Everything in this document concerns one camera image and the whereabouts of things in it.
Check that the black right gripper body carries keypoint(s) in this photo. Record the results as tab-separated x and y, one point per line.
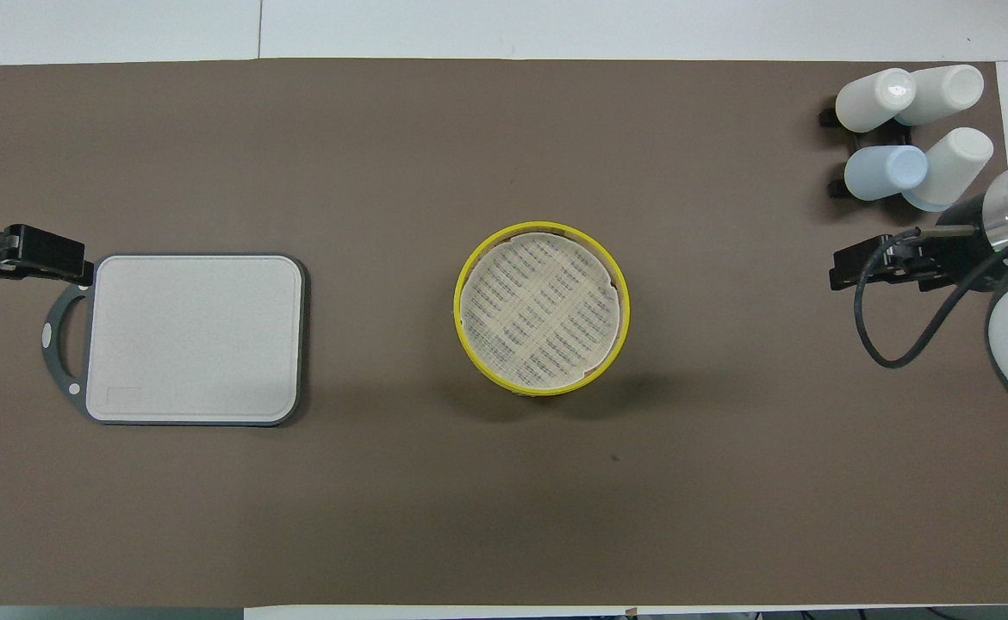
956	254

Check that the yellow-rimmed bamboo steamer lid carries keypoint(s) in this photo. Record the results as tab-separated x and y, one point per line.
543	301

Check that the yellow-rimmed bamboo steamer basket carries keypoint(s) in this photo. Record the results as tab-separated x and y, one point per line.
528	393

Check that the light blue plastic cup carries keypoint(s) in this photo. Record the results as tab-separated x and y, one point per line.
883	172

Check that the white plastic cup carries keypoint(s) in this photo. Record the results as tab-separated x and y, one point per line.
943	90
952	168
870	102

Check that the black cup rack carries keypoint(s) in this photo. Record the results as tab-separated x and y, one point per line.
829	119

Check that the grey white cutting board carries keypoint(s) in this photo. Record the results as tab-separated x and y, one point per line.
211	344

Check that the brown table mat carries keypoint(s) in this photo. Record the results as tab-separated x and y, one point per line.
504	129

